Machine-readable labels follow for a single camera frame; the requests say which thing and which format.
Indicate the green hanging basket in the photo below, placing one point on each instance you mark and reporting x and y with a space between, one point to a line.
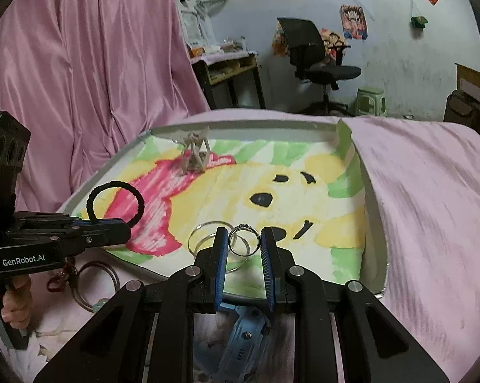
417 20

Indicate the pink curtain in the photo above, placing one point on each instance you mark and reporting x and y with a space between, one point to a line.
86 77

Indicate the beige hair claw clip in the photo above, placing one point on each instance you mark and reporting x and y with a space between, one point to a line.
196 153

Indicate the light blue wrist watch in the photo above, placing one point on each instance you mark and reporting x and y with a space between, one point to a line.
237 362

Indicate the black office chair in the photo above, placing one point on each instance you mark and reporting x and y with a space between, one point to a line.
307 54

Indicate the brown hair tie flower bead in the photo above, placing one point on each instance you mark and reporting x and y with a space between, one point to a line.
90 285

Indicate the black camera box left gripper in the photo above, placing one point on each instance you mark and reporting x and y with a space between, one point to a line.
14 140

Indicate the pink bed sheet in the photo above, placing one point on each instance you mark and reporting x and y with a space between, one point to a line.
426 181

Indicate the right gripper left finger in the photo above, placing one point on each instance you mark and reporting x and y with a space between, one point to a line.
144 333

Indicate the white cardboard tray box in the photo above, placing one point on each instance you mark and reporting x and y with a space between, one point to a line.
374 263

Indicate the left hand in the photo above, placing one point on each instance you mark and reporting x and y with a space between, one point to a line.
17 303

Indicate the anime character poster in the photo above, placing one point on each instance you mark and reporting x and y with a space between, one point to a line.
353 22

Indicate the green plastic stool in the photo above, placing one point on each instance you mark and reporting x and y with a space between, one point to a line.
371 101

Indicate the colourful bear drawing paper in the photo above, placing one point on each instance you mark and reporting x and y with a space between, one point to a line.
310 193

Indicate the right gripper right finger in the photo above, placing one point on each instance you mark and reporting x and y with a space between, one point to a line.
343 332

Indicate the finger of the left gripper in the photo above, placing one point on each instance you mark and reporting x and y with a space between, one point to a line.
104 239
100 222

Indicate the wooden desk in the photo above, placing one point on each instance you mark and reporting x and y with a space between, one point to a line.
221 68

